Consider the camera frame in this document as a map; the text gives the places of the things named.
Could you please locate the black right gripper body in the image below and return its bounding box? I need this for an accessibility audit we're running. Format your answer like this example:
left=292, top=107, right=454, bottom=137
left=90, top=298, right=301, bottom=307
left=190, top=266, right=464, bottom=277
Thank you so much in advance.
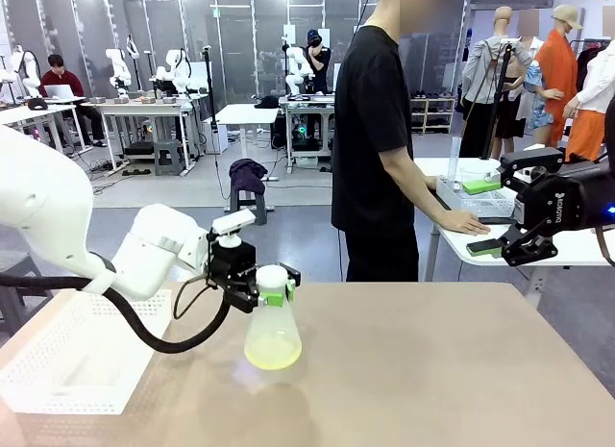
left=514, top=165, right=615, bottom=237

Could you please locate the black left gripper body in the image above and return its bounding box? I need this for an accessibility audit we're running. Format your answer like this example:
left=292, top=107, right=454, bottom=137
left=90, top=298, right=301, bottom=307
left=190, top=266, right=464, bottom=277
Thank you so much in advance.
left=207, top=239, right=263, bottom=315

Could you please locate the translucent plastic conical flask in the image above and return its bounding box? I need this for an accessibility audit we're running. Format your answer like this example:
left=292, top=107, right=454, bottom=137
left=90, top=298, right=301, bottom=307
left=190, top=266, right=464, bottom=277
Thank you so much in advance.
left=243, top=286, right=304, bottom=371

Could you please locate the clear graduated cylinder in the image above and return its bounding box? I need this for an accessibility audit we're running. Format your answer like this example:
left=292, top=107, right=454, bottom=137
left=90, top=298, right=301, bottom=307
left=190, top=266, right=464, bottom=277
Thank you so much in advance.
left=449, top=137, right=463, bottom=191

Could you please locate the person's right forearm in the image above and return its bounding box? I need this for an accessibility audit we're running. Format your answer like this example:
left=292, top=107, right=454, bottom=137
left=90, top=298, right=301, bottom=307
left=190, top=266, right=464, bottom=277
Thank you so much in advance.
left=383, top=151, right=452, bottom=223

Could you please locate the person's right hand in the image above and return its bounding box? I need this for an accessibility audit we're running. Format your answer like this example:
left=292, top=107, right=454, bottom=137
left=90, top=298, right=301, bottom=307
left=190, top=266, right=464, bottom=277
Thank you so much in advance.
left=439, top=209, right=492, bottom=236

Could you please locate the grey plastic stool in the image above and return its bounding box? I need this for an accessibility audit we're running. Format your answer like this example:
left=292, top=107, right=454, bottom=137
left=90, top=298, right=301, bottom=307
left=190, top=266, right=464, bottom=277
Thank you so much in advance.
left=229, top=189, right=268, bottom=228

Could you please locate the mannequin in orange trousers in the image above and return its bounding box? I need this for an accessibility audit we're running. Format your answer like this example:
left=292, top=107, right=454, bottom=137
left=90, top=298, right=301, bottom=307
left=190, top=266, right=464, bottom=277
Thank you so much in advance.
left=561, top=33, right=615, bottom=164

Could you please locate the black tripod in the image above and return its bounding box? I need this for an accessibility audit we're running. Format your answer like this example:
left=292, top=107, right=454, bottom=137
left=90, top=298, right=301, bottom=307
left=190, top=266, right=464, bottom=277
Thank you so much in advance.
left=480, top=37, right=518, bottom=161

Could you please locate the mannequin in blue floral dress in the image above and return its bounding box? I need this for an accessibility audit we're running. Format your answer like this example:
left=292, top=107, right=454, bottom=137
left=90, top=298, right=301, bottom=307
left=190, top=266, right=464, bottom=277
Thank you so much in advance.
left=516, top=9, right=556, bottom=131

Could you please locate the mannequin in orange jacket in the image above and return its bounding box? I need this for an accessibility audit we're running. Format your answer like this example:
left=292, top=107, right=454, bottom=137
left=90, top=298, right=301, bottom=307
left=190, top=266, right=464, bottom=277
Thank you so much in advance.
left=524, top=4, right=583, bottom=151

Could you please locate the dark purple clothing pile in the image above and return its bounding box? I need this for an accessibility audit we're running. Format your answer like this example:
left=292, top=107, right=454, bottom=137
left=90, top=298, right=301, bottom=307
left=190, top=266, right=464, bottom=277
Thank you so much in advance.
left=228, top=158, right=269, bottom=195

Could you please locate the mannequin in grey shirt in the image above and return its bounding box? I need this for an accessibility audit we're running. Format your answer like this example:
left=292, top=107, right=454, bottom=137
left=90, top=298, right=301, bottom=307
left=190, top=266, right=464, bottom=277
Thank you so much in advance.
left=461, top=6, right=535, bottom=159

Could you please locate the white shoe rack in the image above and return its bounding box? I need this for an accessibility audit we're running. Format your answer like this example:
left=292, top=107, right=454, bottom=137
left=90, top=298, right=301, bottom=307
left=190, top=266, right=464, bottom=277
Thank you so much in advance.
left=410, top=95, right=456, bottom=135

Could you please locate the grey step stool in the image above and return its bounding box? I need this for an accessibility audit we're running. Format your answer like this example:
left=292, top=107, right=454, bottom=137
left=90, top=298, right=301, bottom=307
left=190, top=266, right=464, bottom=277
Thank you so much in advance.
left=153, top=139, right=187, bottom=177

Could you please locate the white desk with black hat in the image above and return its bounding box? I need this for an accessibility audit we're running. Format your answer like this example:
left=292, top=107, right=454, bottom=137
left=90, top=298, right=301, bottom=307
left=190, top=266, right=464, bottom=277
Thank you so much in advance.
left=210, top=103, right=281, bottom=184

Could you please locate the person in black t-shirt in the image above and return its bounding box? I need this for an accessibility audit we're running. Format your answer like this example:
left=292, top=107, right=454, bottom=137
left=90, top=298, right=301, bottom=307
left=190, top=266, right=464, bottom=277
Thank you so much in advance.
left=331, top=0, right=470, bottom=284

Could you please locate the white desk with robots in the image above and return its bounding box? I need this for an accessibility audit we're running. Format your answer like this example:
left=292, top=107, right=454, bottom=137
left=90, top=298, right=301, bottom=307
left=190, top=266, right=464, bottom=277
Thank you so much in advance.
left=81, top=96, right=198, bottom=177

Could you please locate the person in black cap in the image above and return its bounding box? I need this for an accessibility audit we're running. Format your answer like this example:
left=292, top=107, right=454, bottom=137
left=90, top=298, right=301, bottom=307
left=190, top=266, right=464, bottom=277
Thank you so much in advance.
left=301, top=28, right=333, bottom=95

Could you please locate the silver laptop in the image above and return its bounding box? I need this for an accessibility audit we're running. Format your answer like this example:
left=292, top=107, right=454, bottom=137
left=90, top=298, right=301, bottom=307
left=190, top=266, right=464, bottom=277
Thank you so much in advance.
left=42, top=84, right=86, bottom=101

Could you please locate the seated person in red sweater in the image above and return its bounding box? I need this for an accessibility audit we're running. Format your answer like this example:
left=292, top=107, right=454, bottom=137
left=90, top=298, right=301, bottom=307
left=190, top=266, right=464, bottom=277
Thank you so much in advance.
left=37, top=54, right=106, bottom=148

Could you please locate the white desk with laptop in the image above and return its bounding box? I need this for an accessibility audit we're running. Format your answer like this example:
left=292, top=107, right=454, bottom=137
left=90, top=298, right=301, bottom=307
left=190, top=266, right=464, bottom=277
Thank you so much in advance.
left=0, top=103, right=78, bottom=153

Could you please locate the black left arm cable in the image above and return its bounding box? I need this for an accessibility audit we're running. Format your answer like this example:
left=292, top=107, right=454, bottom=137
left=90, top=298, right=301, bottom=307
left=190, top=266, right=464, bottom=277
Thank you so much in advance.
left=0, top=268, right=233, bottom=356

